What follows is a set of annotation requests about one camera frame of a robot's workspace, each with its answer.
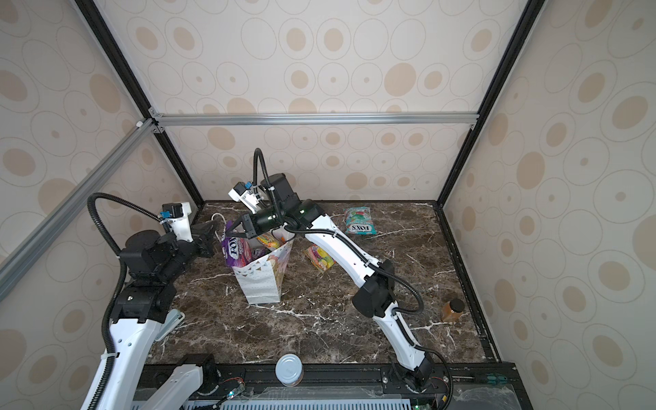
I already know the red yellow Fox's packet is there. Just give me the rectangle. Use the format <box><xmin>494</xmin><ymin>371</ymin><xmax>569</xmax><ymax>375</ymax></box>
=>
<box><xmin>256</xmin><ymin>232</ymin><xmax>285</xmax><ymax>251</ymax></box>

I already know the purple candy packet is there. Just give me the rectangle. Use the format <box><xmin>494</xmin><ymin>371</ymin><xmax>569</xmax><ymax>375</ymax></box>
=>
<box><xmin>221</xmin><ymin>221</ymin><xmax>254</xmax><ymax>268</ymax></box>

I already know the white paper bag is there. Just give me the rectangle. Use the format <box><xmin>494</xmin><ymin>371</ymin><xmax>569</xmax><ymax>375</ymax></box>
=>
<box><xmin>216</xmin><ymin>220</ymin><xmax>294</xmax><ymax>305</ymax></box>

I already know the orange red Fox's packet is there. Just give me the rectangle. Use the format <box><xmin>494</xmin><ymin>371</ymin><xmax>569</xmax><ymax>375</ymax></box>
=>
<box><xmin>304</xmin><ymin>245</ymin><xmax>335</xmax><ymax>272</ymax></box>

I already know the teal Fox's candy packet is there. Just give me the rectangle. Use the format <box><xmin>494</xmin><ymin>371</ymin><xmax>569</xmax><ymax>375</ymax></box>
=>
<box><xmin>345</xmin><ymin>207</ymin><xmax>378</xmax><ymax>235</ymax></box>

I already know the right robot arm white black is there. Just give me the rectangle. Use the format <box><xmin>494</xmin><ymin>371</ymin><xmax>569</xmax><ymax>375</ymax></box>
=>
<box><xmin>225</xmin><ymin>149</ymin><xmax>453</xmax><ymax>393</ymax></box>

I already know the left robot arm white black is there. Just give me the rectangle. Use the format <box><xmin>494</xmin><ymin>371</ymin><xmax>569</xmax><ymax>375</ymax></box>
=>
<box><xmin>83</xmin><ymin>192</ymin><xmax>217</xmax><ymax>409</ymax></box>

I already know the light green plastic piece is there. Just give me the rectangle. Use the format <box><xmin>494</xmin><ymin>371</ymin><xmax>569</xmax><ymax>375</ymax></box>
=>
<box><xmin>155</xmin><ymin>309</ymin><xmax>186</xmax><ymax>342</ymax></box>

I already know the white round cap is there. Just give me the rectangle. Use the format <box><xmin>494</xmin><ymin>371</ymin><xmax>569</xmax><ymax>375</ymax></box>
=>
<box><xmin>275</xmin><ymin>354</ymin><xmax>304</xmax><ymax>387</ymax></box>

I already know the brown round object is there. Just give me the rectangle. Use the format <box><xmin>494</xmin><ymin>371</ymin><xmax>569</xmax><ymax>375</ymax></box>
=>
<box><xmin>441</xmin><ymin>298</ymin><xmax>466</xmax><ymax>323</ymax></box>

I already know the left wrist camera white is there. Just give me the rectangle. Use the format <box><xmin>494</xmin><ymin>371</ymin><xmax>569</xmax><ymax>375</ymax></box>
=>
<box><xmin>160</xmin><ymin>202</ymin><xmax>193</xmax><ymax>243</ymax></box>

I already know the horizontal aluminium rail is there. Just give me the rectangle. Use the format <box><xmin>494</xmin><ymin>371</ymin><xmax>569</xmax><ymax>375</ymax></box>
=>
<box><xmin>155</xmin><ymin>112</ymin><xmax>478</xmax><ymax>126</ymax></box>

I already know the left diagonal aluminium rail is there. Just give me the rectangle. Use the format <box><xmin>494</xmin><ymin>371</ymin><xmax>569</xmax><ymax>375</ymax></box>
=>
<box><xmin>1</xmin><ymin>119</ymin><xmax>155</xmax><ymax>299</ymax></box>

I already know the left black frame post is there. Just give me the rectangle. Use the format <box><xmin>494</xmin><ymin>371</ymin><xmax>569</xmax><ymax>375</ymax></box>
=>
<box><xmin>73</xmin><ymin>0</ymin><xmax>206</xmax><ymax>208</ymax></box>

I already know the black frame post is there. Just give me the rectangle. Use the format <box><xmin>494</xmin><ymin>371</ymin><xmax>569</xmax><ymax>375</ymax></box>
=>
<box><xmin>436</xmin><ymin>0</ymin><xmax>546</xmax><ymax>210</ymax></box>
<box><xmin>73</xmin><ymin>0</ymin><xmax>206</xmax><ymax>208</ymax></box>

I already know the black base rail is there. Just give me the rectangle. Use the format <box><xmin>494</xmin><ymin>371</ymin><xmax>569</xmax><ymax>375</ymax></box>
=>
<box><xmin>180</xmin><ymin>362</ymin><xmax>532</xmax><ymax>409</ymax></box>

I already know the right black frame post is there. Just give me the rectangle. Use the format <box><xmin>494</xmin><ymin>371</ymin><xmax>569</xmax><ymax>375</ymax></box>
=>
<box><xmin>436</xmin><ymin>0</ymin><xmax>546</xmax><ymax>210</ymax></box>

